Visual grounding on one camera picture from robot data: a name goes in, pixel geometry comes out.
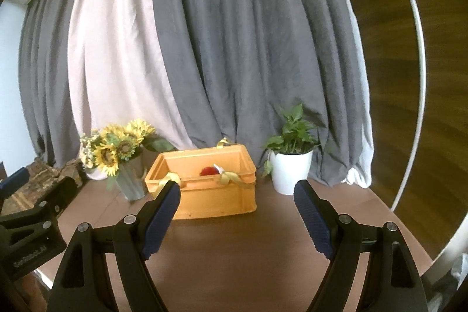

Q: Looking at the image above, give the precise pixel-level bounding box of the orange plastic crate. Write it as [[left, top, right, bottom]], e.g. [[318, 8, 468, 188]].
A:
[[144, 137, 257, 221]]

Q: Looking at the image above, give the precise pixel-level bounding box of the green leafy plant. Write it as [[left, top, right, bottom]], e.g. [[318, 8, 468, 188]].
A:
[[261, 103, 324, 177]]

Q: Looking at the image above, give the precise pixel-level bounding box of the sunflower bouquet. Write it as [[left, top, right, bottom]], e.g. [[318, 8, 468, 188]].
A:
[[78, 118, 176, 192]]

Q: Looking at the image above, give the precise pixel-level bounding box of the brown wicker basket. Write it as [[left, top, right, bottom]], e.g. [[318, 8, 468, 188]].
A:
[[0, 158, 88, 214]]

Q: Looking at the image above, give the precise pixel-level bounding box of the grey ribbed vase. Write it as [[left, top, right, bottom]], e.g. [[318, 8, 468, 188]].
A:
[[116, 155, 147, 201]]

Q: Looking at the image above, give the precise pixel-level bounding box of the wide grey curtain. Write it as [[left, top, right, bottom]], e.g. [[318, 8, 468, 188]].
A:
[[150, 0, 375, 188]]

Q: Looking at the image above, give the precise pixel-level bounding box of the narrow grey curtain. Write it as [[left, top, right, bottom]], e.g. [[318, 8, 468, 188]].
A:
[[18, 0, 92, 166]]

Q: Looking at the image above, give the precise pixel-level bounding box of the white plant pot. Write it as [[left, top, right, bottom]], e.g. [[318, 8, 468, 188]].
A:
[[269, 148, 315, 195]]

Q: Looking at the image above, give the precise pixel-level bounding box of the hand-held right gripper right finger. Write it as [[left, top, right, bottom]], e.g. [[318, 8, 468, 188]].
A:
[[293, 179, 428, 312]]

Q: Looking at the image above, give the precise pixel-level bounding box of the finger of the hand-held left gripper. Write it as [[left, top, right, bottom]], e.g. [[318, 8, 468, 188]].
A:
[[0, 167, 30, 194], [0, 176, 78, 227]]

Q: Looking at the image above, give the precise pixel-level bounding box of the white hoop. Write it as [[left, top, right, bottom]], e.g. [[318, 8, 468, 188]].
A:
[[378, 0, 426, 214]]

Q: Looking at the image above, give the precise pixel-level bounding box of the beige curtain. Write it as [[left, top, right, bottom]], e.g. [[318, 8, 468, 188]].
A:
[[68, 0, 198, 181]]

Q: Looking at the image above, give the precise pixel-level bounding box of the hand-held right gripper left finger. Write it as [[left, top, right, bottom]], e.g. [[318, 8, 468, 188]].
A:
[[46, 180, 181, 312]]

